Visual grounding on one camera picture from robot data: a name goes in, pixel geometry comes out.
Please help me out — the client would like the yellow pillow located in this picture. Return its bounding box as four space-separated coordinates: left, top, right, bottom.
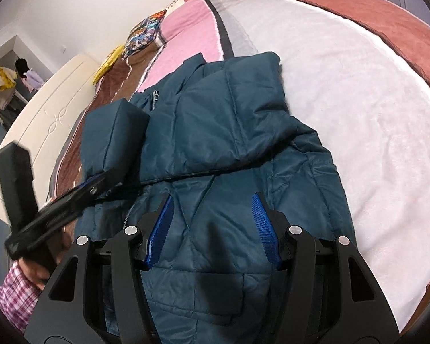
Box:
93 45 126 85

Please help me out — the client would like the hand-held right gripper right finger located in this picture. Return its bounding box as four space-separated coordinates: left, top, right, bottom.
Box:
251 192 396 344

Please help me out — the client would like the person's left forearm plaid sleeve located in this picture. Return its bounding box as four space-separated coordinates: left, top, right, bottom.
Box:
0 261 43 334

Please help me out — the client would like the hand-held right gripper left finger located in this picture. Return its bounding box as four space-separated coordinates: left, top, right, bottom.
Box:
24 193 174 344

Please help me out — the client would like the cartoon print pillow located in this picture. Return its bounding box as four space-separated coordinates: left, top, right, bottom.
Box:
122 7 173 60

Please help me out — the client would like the teal puffer jacket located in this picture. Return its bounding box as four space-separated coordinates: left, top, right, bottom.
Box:
75 52 357 344

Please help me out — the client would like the person's left hand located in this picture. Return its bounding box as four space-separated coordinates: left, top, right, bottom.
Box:
21 220 77 291

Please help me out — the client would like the beige yellow hanging garment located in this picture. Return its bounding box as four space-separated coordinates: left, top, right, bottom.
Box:
0 66 19 112

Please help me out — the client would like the cream bed headboard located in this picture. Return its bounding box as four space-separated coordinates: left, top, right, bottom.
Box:
0 53 106 219

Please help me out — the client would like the striped pink white blanket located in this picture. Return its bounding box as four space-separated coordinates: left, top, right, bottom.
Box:
46 0 430 334

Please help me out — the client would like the lavender hanging garment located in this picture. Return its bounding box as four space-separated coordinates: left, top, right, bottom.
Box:
21 70 44 94

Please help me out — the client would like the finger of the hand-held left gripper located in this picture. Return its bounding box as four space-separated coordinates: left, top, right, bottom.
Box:
77 172 124 203

